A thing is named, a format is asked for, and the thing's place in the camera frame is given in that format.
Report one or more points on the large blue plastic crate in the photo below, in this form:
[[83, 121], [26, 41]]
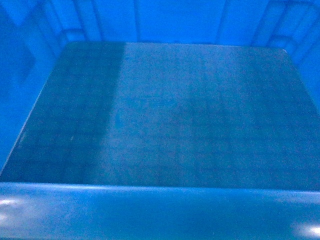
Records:
[[159, 119]]

